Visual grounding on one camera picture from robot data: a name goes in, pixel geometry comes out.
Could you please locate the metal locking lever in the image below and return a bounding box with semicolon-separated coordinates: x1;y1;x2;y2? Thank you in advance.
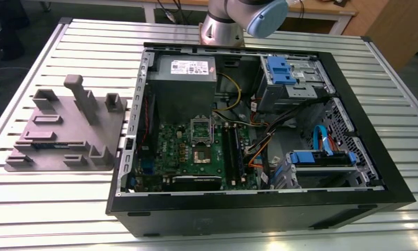
212;112;218;149

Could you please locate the CPU socket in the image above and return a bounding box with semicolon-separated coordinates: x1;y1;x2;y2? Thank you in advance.
190;145;217;166

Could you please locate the black RAM slot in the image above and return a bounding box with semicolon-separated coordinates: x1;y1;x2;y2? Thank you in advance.
228;125;241;184
222;124;236;184

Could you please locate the green motherboard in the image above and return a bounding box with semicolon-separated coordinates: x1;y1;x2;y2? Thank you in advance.
132;115;262;193

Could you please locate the grey power supply unit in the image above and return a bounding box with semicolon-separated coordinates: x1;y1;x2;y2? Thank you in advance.
148;55;218;118

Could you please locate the black graphics card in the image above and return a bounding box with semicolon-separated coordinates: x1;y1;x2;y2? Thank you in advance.
161;174;224;191

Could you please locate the blue board connector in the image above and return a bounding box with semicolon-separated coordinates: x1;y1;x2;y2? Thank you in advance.
141;159;154;175

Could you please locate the metal drive cage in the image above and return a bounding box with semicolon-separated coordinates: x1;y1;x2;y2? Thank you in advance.
257;54;337;113

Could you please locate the blue plastic drive latch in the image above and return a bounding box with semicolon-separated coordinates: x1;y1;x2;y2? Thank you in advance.
266;56;297;86

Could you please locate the hard disk in blue carrier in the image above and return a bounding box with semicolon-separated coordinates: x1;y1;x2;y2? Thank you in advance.
288;150;358;168

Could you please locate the black PC case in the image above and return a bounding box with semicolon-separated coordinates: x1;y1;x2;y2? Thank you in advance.
105;41;417;238

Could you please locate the metal disk bay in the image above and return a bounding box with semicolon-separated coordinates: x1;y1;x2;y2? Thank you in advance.
270;150;384;190

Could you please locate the grey parts rack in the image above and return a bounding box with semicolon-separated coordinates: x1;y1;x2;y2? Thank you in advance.
4;74;129;173

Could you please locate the wooden cabinet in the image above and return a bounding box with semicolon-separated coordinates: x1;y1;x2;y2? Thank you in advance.
345;0;418;71

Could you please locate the yellow wire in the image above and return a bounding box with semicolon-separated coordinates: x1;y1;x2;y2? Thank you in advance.
214;72;244;112

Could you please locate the red twisted wire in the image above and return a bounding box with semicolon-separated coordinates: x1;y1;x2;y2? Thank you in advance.
142;98;153;147

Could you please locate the orange wire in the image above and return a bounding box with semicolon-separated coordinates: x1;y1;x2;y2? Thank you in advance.
246;141;270;168

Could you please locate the black cable bundle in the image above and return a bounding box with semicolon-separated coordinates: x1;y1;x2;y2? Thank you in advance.
262;98;332;135

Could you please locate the blue flat wire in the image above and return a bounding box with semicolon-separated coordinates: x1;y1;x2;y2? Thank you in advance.
312;124;338;157

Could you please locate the cable with metal plug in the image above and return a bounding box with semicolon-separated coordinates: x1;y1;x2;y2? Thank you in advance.
158;0;185;26

